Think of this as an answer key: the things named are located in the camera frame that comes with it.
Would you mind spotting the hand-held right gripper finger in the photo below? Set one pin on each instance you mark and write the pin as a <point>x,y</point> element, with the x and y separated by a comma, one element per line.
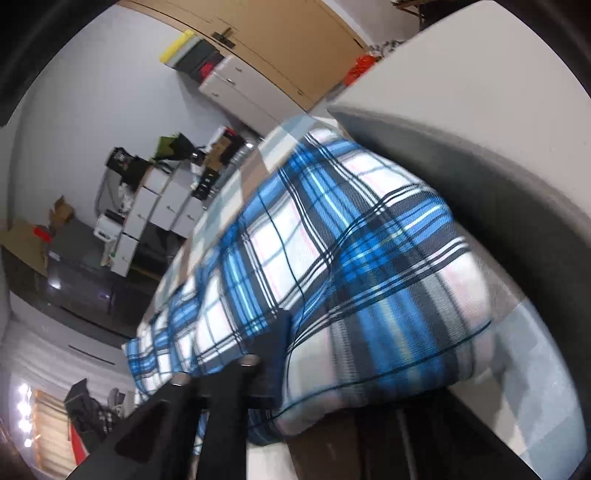
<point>272,346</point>

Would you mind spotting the blue plaid shirt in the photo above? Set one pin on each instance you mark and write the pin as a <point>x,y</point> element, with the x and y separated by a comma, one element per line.
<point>369,258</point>

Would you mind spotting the dark clothes pile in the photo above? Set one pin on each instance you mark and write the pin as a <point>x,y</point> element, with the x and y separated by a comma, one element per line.
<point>92,415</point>

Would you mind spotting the flat black box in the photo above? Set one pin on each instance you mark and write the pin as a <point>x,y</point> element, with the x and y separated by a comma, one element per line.
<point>204,182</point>

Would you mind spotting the white drawer cabinet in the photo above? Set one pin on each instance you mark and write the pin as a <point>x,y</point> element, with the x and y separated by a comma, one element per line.
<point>152,207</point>

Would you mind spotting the white printer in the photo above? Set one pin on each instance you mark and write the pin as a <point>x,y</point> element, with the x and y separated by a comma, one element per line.
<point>108,226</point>

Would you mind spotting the open cardboard box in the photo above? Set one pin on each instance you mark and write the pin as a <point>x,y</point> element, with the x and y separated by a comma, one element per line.
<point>221,147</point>

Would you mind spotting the glossy black cabinet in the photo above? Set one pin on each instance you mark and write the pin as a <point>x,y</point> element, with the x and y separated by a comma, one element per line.
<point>69,300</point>

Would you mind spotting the green bag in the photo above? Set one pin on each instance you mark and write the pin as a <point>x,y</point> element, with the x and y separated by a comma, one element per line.
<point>173,145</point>

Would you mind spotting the grey storage box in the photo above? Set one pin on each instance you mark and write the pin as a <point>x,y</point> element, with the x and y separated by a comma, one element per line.
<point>69,249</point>

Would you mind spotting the black bag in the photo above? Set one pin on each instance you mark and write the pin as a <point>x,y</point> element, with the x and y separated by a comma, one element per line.
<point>127,168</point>

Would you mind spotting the orange curtain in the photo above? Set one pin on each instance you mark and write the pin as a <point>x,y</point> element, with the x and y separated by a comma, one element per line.
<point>51,434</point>

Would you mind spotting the small cardboard box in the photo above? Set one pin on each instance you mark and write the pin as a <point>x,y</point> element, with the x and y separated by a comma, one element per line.
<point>62,212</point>

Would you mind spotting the white tall cabinet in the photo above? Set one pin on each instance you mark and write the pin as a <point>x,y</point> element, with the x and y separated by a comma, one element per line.
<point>240,92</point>

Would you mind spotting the large cardboard box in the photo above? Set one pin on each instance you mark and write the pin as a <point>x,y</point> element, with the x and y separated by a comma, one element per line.
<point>23,240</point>

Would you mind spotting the black red shoe box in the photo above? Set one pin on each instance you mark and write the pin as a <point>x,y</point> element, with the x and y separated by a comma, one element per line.
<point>203,64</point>

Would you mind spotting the orange bag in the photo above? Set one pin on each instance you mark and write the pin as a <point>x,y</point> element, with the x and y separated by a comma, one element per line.
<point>361,69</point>

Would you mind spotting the yellow box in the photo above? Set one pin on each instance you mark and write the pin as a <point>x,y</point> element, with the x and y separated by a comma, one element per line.
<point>178,46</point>

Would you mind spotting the grey padded headboard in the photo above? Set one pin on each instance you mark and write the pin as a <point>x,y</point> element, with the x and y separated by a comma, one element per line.
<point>461,69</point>

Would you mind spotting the dark bed frame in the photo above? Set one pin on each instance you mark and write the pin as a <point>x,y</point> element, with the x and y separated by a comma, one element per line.
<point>369,443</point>

